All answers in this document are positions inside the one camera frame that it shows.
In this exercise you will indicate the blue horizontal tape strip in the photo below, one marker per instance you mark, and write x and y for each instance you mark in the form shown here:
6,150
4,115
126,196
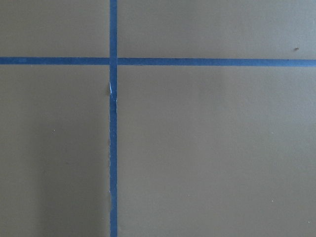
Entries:
157,61

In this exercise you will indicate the blue vertical tape strip right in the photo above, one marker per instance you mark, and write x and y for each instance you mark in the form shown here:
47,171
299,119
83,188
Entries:
113,119

